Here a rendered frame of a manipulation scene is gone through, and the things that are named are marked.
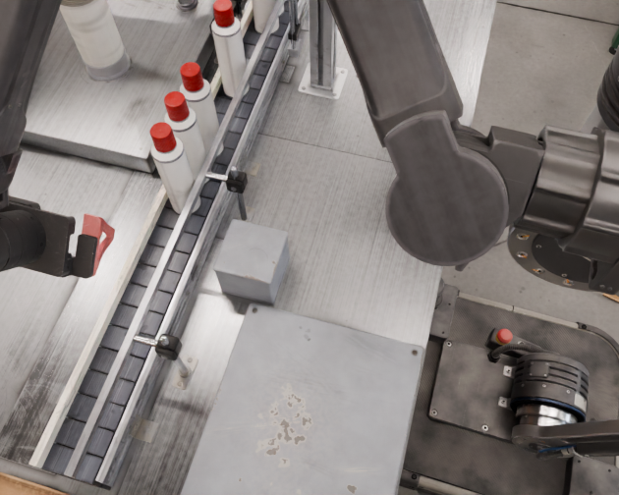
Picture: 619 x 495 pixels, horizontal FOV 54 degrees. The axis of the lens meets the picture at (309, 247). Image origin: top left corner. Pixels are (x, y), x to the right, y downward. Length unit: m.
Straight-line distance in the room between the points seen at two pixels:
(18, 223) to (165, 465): 0.48
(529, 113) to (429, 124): 2.12
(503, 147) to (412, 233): 0.08
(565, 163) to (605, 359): 1.41
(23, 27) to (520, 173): 0.37
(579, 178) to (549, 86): 2.21
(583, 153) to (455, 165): 0.08
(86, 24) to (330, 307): 0.68
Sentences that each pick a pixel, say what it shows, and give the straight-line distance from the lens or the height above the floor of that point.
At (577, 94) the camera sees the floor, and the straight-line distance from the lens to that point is 2.62.
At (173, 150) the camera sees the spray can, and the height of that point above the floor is 1.05.
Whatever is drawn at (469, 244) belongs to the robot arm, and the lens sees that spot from 0.40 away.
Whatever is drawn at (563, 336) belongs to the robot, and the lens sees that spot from 1.78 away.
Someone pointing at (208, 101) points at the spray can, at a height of 1.02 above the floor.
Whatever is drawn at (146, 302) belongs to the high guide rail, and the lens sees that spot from 0.94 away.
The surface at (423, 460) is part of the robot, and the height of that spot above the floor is 0.24.
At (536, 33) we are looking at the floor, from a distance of 2.81.
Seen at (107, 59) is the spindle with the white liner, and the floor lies 0.93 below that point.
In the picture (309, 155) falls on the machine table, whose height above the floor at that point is 0.83.
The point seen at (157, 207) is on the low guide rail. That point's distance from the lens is 1.07.
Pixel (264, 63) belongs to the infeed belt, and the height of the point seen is 0.88.
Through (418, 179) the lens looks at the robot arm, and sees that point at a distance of 0.39.
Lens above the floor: 1.79
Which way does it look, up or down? 62 degrees down
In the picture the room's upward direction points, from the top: 2 degrees counter-clockwise
